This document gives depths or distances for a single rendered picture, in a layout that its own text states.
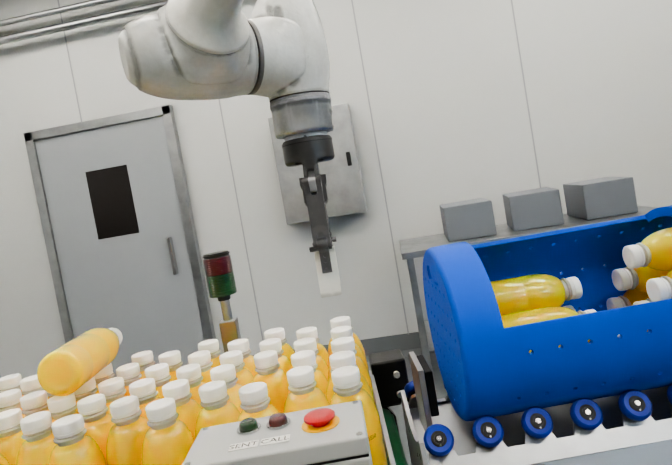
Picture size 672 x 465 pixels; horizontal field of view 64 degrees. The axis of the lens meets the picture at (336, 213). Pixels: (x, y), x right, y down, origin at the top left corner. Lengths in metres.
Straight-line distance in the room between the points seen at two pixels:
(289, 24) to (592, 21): 3.89
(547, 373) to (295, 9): 0.62
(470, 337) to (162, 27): 0.57
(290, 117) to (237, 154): 3.58
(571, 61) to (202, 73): 3.91
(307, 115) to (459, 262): 0.32
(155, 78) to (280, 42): 0.17
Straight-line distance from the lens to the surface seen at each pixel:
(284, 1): 0.80
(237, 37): 0.70
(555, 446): 0.93
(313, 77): 0.78
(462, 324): 0.81
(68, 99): 4.95
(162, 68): 0.70
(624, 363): 0.91
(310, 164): 0.77
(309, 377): 0.80
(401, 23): 4.33
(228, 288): 1.27
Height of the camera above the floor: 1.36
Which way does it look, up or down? 3 degrees down
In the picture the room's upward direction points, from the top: 10 degrees counter-clockwise
